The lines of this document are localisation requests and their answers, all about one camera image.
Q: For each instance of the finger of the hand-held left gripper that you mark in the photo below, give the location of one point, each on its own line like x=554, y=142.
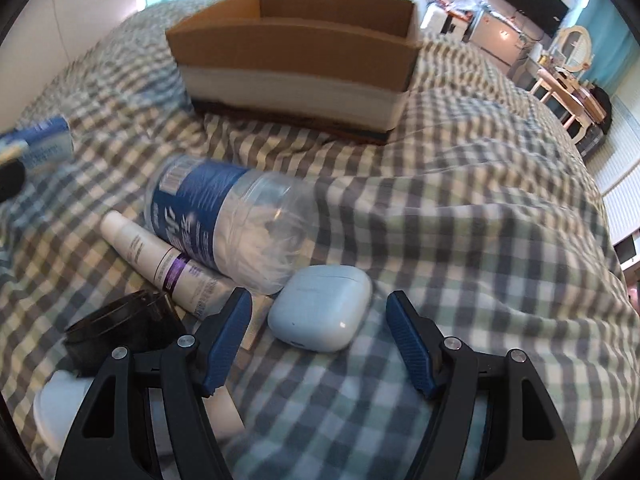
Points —
x=10, y=182

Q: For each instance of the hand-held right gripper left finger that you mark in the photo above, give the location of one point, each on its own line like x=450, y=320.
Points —
x=227, y=340

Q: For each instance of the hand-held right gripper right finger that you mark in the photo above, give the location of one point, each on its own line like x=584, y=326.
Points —
x=407, y=340

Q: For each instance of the blue and white packet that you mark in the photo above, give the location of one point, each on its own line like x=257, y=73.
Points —
x=45, y=142

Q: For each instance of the white earbuds case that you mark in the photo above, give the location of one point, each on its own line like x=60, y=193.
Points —
x=320, y=305

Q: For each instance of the brown cardboard box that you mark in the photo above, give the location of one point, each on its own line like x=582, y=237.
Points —
x=295, y=60

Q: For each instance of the black plastic jar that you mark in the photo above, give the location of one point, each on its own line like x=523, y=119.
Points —
x=115, y=325

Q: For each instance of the white tube with purple band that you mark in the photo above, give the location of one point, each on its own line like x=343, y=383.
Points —
x=145, y=250

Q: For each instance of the clear blue label water bottle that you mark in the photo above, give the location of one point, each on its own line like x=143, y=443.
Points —
x=215, y=210

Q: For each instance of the grey checked blanket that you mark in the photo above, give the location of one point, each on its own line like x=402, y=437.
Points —
x=475, y=220

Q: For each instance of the white round bottle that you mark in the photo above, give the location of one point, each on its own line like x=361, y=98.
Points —
x=57, y=405

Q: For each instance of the white radiator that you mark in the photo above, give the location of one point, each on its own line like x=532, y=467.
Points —
x=622, y=175

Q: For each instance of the cream dressing table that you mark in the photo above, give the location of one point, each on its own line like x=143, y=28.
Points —
x=565, y=92

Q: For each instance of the black bag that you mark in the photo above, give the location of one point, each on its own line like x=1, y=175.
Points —
x=601, y=107

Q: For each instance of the white cabinet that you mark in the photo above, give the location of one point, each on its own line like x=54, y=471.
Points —
x=497, y=40

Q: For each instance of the oval vanity mirror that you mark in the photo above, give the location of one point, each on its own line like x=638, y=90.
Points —
x=572, y=45

